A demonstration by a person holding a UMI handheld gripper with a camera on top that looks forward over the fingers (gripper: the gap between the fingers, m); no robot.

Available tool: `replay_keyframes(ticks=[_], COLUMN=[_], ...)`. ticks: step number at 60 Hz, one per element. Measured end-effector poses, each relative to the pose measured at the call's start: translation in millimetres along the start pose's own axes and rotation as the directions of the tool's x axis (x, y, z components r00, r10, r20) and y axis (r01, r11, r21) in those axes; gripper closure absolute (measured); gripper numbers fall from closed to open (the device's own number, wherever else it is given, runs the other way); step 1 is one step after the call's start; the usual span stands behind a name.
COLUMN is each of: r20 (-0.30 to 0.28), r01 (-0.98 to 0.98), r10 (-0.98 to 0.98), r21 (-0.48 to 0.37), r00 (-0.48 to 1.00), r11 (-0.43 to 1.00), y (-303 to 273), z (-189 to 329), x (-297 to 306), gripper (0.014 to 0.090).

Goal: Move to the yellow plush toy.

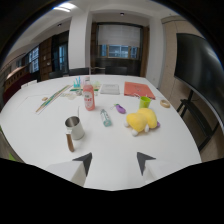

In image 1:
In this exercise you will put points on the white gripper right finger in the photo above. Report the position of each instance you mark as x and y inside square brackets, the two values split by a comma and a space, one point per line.
[151, 166]

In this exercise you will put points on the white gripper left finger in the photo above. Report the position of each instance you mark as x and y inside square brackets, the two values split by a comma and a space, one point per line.
[75, 170]

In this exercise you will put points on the yellow plush toy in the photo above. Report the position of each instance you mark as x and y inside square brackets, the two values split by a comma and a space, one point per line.
[142, 121]

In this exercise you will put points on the purple eggplant toy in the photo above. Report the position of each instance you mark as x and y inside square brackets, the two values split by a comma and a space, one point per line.
[119, 108]

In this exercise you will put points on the metal cup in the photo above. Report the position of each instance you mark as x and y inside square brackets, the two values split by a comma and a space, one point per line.
[75, 127]

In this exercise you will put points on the small teal bottle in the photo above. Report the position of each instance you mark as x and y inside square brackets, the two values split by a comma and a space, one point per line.
[105, 118]

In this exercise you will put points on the roll of tape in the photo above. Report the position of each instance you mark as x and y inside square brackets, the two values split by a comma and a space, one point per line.
[165, 103]

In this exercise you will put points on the green plastic cup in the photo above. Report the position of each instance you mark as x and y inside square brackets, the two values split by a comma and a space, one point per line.
[144, 102]

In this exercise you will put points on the black screen stand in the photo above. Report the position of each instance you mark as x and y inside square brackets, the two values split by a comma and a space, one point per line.
[197, 116]

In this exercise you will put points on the clear plastic packet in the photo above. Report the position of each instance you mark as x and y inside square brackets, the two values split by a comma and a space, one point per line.
[69, 96]

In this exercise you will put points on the pink drink bottle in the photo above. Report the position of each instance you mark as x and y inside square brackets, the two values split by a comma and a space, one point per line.
[88, 96]

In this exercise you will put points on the small round wooden piece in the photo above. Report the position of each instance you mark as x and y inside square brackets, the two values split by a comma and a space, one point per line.
[44, 98]

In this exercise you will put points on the teal small rack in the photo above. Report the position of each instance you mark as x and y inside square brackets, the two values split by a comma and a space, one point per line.
[77, 82]

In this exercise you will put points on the white plastic tray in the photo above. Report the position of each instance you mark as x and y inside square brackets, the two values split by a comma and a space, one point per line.
[110, 88]

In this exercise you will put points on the black chair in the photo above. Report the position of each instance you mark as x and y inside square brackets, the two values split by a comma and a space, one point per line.
[79, 71]
[116, 70]

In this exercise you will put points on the large black display screen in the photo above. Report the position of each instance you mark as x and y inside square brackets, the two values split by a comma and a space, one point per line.
[200, 71]

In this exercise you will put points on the window blind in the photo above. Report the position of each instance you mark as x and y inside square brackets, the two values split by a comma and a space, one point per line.
[119, 35]

